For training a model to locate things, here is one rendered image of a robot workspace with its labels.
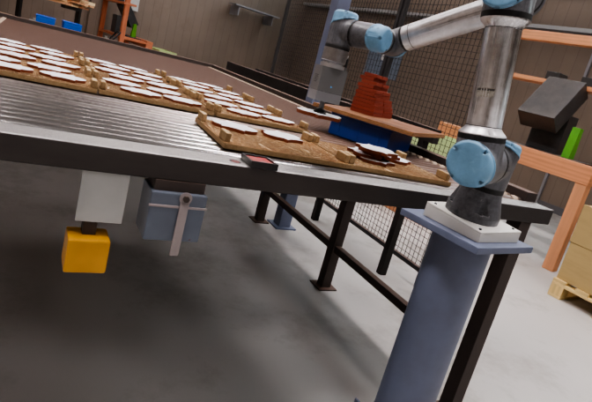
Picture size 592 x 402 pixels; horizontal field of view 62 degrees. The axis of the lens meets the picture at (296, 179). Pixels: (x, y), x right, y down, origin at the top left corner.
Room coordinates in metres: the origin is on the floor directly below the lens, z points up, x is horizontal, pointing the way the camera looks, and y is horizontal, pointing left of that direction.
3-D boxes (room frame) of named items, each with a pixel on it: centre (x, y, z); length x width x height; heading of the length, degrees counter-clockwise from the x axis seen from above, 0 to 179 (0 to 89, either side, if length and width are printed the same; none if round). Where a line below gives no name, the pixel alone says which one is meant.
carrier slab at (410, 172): (1.77, -0.26, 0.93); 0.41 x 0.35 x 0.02; 116
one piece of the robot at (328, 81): (1.56, -0.01, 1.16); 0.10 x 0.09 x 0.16; 24
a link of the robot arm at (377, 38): (1.50, -0.11, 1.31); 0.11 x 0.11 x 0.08; 54
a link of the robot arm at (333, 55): (1.55, -0.02, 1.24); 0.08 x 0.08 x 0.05
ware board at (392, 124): (2.42, -0.32, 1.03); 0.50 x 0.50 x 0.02; 61
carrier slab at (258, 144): (1.57, 0.11, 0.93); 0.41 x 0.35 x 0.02; 118
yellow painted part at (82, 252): (1.05, 0.43, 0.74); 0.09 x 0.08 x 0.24; 120
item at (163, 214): (1.15, 0.27, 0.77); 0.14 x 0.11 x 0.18; 120
